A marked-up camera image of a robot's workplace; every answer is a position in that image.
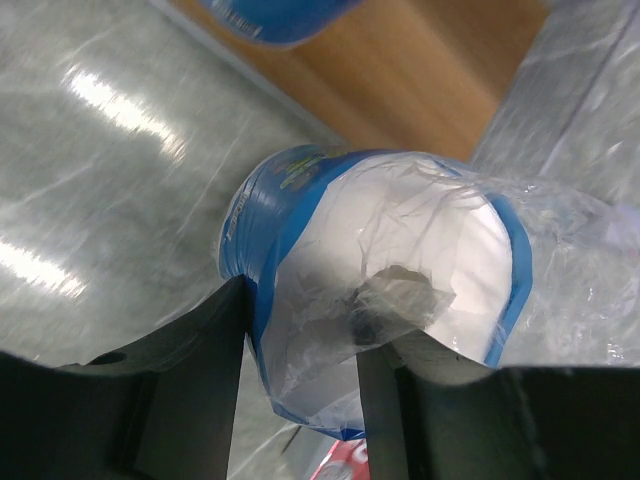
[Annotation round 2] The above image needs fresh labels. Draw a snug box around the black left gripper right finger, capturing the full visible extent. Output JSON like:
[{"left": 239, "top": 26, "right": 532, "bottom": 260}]
[{"left": 357, "top": 331, "right": 639, "bottom": 479}]

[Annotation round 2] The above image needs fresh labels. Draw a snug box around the white wire wooden shelf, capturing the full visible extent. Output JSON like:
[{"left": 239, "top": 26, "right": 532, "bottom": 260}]
[{"left": 160, "top": 1, "right": 549, "bottom": 160}]

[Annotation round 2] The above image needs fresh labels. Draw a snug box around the blue paper towel roll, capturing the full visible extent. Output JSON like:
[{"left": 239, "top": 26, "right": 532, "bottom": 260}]
[
  {"left": 217, "top": 145, "right": 639, "bottom": 440},
  {"left": 200, "top": 0, "right": 361, "bottom": 46}
]

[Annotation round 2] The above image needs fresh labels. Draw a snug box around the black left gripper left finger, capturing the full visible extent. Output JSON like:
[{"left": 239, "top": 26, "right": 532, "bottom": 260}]
[{"left": 1, "top": 277, "right": 245, "bottom": 479}]

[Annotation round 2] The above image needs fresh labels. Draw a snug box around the red toothpaste box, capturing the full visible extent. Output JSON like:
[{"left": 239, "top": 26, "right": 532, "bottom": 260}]
[{"left": 310, "top": 439, "right": 371, "bottom": 480}]

